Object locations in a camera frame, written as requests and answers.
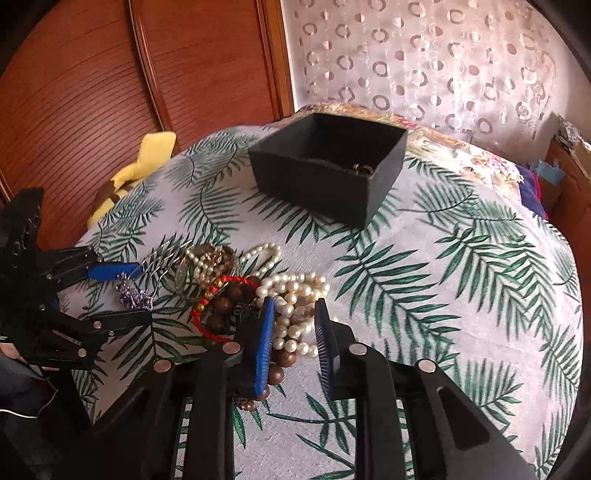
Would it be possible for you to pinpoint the purple cloth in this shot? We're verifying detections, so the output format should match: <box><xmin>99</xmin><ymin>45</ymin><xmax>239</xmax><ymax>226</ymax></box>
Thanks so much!
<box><xmin>516</xmin><ymin>165</ymin><xmax>551</xmax><ymax>220</ymax></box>

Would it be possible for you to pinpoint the wooden side cabinet with clutter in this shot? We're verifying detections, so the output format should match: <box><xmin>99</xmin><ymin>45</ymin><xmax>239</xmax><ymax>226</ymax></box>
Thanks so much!
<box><xmin>545</xmin><ymin>114</ymin><xmax>591</xmax><ymax>232</ymax></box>

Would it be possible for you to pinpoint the gold bead bracelet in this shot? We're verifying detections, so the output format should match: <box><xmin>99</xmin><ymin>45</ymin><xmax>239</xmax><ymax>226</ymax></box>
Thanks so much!
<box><xmin>185</xmin><ymin>244</ymin><xmax>237</xmax><ymax>278</ymax></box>

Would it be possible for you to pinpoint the ring patterned curtain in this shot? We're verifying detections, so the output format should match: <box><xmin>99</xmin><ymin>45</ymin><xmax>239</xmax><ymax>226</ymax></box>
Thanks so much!
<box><xmin>281</xmin><ymin>0</ymin><xmax>570</xmax><ymax>145</ymax></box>

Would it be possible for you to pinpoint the yellow plush toy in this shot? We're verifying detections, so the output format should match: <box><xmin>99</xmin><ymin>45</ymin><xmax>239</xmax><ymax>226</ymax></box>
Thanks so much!
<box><xmin>87</xmin><ymin>131</ymin><xmax>178</xmax><ymax>230</ymax></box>

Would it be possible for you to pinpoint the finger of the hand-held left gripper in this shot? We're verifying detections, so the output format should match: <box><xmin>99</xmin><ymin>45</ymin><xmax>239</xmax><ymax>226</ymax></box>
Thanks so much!
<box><xmin>28</xmin><ymin>309</ymin><xmax>154</xmax><ymax>371</ymax></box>
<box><xmin>46</xmin><ymin>246</ymin><xmax>144</xmax><ymax>283</ymax></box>

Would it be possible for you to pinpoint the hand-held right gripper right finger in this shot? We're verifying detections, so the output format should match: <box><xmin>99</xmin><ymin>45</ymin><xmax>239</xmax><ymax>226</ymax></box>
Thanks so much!
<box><xmin>314</xmin><ymin>298</ymin><xmax>528</xmax><ymax>480</ymax></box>

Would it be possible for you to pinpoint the small white pearl strand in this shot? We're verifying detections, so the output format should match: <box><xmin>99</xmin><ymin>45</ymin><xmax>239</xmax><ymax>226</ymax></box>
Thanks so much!
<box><xmin>187</xmin><ymin>242</ymin><xmax>282</xmax><ymax>288</ymax></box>

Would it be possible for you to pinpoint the purple flower hairpin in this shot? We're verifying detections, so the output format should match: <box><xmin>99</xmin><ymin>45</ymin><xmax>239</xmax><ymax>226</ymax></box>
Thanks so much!
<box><xmin>115</xmin><ymin>240</ymin><xmax>195</xmax><ymax>313</ymax></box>

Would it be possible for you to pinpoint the red string bracelet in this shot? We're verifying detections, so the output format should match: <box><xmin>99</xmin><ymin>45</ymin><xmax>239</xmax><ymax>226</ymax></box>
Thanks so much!
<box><xmin>190</xmin><ymin>274</ymin><xmax>262</xmax><ymax>345</ymax></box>

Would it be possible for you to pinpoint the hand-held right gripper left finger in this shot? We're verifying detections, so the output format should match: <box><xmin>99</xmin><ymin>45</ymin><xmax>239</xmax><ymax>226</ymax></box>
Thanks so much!
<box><xmin>91</xmin><ymin>296</ymin><xmax>277</xmax><ymax>480</ymax></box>

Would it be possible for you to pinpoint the brown wooden wardrobe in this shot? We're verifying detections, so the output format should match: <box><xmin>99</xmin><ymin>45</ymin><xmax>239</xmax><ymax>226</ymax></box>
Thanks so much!
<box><xmin>0</xmin><ymin>0</ymin><xmax>296</xmax><ymax>252</ymax></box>

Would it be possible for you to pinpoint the green leaf printed cloth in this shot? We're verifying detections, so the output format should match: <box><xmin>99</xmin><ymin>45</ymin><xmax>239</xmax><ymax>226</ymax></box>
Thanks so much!
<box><xmin>60</xmin><ymin>124</ymin><xmax>585</xmax><ymax>480</ymax></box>

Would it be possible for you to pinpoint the large white pearl necklace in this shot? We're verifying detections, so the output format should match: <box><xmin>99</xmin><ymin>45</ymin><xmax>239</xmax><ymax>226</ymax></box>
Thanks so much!
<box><xmin>256</xmin><ymin>272</ymin><xmax>331</xmax><ymax>358</ymax></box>

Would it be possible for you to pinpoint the brown wooden bead bracelet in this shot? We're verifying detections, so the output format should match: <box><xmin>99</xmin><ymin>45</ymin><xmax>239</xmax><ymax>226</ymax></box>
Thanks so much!
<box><xmin>202</xmin><ymin>277</ymin><xmax>285</xmax><ymax>414</ymax></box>

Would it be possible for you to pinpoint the black jewelry box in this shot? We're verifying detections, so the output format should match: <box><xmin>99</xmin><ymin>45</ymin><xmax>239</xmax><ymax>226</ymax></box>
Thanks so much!
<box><xmin>248</xmin><ymin>112</ymin><xmax>409</xmax><ymax>230</ymax></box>

